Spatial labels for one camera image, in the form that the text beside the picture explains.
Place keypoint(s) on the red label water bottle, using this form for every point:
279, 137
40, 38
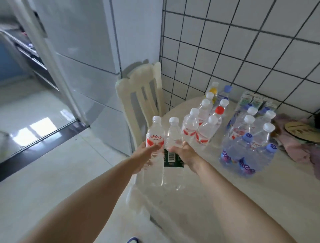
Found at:
204, 110
207, 131
224, 102
190, 126
155, 140
209, 96

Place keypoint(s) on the kitchen counter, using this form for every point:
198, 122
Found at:
27, 50

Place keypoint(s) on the purple label blue cap bottle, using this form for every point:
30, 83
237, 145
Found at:
243, 142
267, 152

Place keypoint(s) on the green label water bottle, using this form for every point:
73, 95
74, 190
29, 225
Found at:
173, 136

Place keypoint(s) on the person's right forearm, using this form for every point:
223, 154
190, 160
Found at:
232, 207

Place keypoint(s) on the pink cloth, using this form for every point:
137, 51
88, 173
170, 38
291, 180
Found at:
296, 147

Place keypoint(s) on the yellow drink bottle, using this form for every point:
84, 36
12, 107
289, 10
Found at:
213, 89

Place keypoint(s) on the person's left hand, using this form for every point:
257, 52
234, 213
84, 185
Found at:
143, 157

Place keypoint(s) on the red cap water bottle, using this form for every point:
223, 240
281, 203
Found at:
219, 110

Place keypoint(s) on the round bamboo hand fan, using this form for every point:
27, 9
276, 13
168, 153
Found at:
302, 131

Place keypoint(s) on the blue slipper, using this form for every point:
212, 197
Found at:
133, 240

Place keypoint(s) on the person's left forearm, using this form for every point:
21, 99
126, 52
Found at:
82, 207

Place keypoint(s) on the white refrigerator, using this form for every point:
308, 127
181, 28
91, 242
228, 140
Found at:
87, 50

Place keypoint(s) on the cream wooden chair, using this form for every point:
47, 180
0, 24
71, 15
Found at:
135, 100

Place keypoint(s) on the clear bottle white cap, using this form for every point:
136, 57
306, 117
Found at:
270, 115
268, 128
248, 120
251, 111

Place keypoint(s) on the white sliding door frame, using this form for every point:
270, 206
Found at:
42, 57

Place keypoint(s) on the person's left thumb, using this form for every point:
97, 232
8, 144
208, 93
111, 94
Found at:
153, 148

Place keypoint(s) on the black object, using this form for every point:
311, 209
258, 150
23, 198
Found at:
316, 122

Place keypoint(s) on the small blue cap bottle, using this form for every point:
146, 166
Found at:
226, 90

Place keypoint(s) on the person's right hand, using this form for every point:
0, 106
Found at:
189, 156

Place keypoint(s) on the person's right thumb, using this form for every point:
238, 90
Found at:
174, 149

